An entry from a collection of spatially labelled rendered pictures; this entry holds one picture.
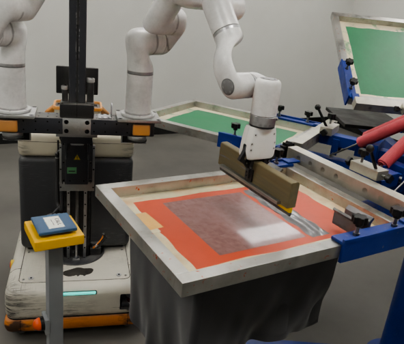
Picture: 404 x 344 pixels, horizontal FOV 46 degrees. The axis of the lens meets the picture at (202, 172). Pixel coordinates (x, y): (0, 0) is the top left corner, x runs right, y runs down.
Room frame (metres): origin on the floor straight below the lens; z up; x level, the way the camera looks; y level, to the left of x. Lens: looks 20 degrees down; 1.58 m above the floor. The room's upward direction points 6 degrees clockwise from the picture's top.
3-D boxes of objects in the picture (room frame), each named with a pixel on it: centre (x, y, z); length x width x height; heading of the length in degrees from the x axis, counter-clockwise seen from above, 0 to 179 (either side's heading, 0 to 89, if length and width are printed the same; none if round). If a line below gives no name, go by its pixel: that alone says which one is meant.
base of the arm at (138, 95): (1.76, 0.26, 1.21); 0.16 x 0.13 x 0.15; 15
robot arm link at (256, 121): (1.36, -0.16, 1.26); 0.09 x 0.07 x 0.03; 122
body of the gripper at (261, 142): (1.35, -0.16, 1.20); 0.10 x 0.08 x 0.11; 122
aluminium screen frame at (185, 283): (1.35, -0.16, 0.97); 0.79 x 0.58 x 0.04; 122
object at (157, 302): (1.20, 0.09, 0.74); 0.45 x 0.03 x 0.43; 32
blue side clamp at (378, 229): (1.25, -0.51, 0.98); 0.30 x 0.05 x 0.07; 122
